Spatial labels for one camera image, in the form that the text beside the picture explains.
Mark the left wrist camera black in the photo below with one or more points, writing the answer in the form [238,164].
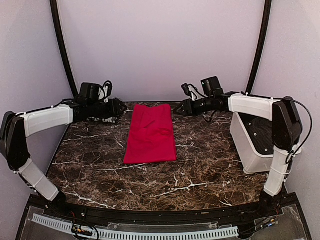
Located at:
[91,93]

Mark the white slotted cable duct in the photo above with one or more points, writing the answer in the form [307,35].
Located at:
[121,231]

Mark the black front rail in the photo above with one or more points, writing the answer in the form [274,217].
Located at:
[102,216]

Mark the dark pinstriped button shirt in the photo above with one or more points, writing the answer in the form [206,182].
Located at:
[260,133]

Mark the right black frame post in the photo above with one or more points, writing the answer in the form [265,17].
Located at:
[260,46]

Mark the black white checkered shirt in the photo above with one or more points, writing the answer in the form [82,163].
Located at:
[109,120]

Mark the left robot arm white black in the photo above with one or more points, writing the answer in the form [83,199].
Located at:
[16,128]

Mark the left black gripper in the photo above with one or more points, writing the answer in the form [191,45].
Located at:
[114,109]

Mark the black frame post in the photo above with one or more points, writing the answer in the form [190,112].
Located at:
[260,46]
[62,46]

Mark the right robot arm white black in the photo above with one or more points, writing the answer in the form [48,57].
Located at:
[287,128]

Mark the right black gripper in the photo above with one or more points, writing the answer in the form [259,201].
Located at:
[186,103]

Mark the left black frame post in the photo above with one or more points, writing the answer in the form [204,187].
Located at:
[62,46]

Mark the red garment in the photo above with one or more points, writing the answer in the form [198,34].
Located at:
[151,135]

